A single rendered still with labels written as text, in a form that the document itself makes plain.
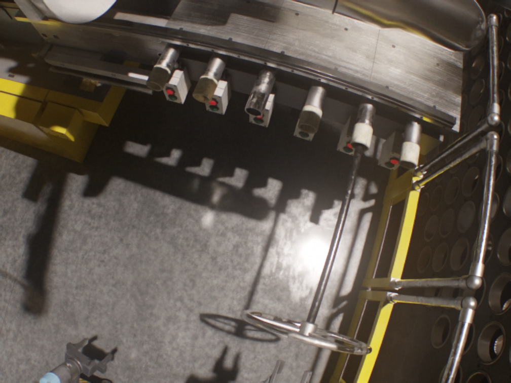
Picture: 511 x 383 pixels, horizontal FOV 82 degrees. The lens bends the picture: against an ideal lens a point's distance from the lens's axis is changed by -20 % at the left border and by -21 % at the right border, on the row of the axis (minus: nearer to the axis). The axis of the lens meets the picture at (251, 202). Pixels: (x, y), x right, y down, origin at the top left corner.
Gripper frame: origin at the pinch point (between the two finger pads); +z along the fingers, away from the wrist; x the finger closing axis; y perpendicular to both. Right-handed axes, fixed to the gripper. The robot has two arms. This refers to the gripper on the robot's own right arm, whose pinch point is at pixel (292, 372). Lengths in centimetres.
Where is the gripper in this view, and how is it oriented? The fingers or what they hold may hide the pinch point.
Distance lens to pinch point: 104.6
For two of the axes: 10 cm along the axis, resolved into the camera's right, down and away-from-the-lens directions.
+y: 5.5, 3.5, 7.5
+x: 7.7, 1.2, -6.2
